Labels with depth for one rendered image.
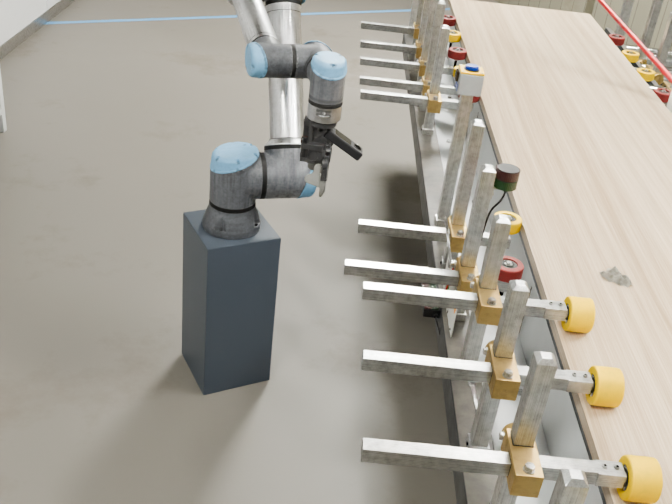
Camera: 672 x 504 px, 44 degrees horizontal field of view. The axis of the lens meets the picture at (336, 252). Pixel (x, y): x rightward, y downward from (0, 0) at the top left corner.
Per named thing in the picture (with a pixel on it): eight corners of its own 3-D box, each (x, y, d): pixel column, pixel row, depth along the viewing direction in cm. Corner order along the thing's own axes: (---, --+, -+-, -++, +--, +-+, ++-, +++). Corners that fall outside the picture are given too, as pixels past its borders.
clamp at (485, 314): (474, 323, 188) (478, 305, 185) (467, 290, 199) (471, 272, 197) (501, 326, 188) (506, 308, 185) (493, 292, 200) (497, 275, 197)
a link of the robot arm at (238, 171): (206, 187, 276) (207, 138, 267) (258, 187, 281) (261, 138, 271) (211, 210, 264) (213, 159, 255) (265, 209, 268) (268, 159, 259)
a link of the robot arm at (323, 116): (343, 98, 224) (341, 112, 216) (341, 115, 227) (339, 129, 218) (310, 94, 224) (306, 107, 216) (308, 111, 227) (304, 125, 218)
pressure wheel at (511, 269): (486, 306, 217) (495, 268, 211) (482, 288, 224) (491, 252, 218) (517, 309, 217) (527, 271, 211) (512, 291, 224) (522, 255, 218)
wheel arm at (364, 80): (359, 86, 346) (360, 76, 344) (359, 84, 349) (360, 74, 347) (463, 98, 348) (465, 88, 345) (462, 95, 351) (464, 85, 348)
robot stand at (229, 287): (203, 395, 294) (207, 249, 263) (181, 353, 312) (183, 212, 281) (269, 380, 304) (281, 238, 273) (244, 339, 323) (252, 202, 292)
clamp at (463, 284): (457, 297, 214) (461, 281, 212) (453, 269, 226) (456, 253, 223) (479, 299, 215) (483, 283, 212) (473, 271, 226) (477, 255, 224)
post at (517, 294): (466, 465, 186) (513, 286, 161) (465, 454, 189) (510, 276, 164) (482, 467, 186) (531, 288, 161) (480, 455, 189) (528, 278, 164)
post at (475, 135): (442, 272, 249) (472, 122, 224) (441, 266, 252) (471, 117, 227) (453, 274, 249) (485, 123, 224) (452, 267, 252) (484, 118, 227)
